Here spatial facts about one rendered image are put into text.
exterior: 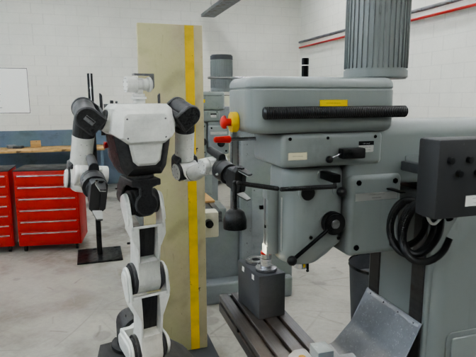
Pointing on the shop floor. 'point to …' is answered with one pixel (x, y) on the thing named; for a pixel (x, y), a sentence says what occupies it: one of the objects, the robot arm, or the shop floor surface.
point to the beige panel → (186, 321)
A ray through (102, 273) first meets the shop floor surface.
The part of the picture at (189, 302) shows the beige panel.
